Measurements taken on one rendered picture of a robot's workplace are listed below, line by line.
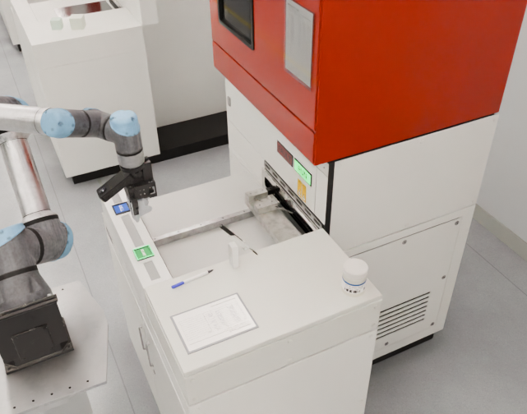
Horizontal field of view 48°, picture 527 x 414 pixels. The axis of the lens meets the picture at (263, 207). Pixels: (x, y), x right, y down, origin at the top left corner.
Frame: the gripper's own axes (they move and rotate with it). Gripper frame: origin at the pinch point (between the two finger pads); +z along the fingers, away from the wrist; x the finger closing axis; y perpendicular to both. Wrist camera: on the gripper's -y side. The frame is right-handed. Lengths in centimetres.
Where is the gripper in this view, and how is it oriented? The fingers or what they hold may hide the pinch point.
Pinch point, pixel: (134, 218)
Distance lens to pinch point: 185.6
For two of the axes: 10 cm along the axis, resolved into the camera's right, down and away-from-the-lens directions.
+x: -4.4, -5.5, 7.1
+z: 0.1, 7.9, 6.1
